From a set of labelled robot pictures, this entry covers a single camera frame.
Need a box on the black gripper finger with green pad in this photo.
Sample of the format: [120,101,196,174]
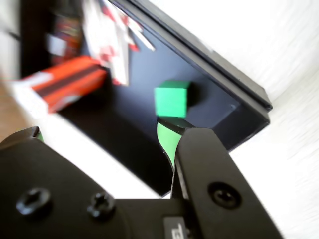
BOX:
[156,116,285,239]
[0,126,127,239]

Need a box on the green cube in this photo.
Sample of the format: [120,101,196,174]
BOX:
[154,80,192,119]

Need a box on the black cardboard box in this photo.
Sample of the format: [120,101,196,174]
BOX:
[19,0,272,198]

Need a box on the red and white matchbox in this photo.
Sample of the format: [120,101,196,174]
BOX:
[11,55,108,116]

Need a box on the black box lid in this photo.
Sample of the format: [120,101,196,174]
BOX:
[134,0,274,153]

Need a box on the red white paper packet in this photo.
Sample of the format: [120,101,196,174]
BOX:
[83,0,140,87]

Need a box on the wooden match red head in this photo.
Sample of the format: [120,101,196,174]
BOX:
[117,11,145,33]
[126,23,157,52]

